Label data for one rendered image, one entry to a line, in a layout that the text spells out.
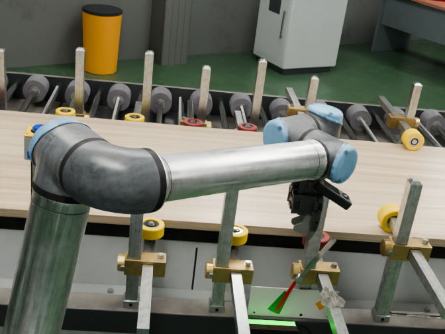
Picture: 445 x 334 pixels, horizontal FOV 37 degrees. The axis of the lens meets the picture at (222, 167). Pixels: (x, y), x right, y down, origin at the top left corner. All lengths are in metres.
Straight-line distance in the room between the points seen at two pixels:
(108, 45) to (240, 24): 1.82
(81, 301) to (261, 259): 0.58
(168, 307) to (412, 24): 6.45
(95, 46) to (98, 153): 5.05
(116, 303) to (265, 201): 0.59
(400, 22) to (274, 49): 1.89
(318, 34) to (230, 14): 1.00
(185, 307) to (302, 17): 5.04
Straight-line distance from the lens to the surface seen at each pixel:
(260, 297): 1.98
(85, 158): 1.14
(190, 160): 1.20
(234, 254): 2.00
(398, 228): 1.96
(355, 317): 2.10
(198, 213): 2.08
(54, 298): 1.32
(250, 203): 2.18
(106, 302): 2.01
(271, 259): 2.18
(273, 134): 1.56
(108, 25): 6.11
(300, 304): 2.01
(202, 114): 2.87
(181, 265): 2.17
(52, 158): 1.20
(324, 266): 1.98
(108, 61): 6.22
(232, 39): 7.40
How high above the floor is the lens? 1.90
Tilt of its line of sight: 25 degrees down
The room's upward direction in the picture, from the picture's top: 7 degrees clockwise
